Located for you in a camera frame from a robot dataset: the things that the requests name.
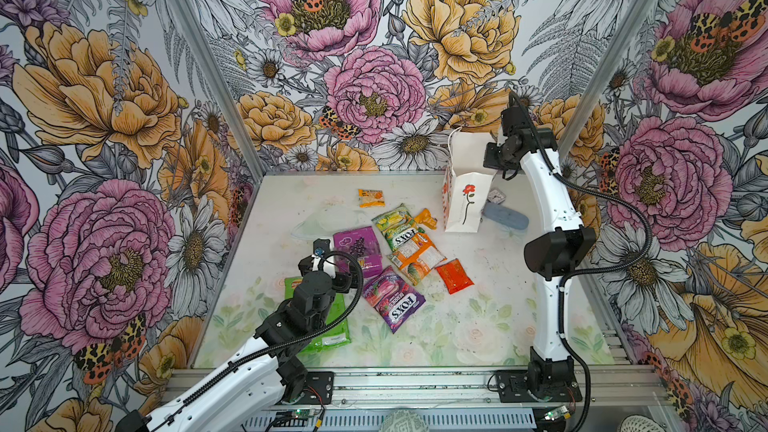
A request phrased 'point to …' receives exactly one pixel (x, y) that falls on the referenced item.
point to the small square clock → (496, 196)
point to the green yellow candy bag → (398, 226)
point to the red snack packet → (454, 276)
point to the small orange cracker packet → (368, 198)
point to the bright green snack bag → (334, 336)
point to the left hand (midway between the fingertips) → (337, 261)
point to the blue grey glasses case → (505, 215)
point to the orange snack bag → (415, 260)
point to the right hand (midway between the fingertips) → (493, 168)
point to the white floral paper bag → (468, 180)
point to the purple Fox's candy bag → (388, 293)
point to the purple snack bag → (363, 244)
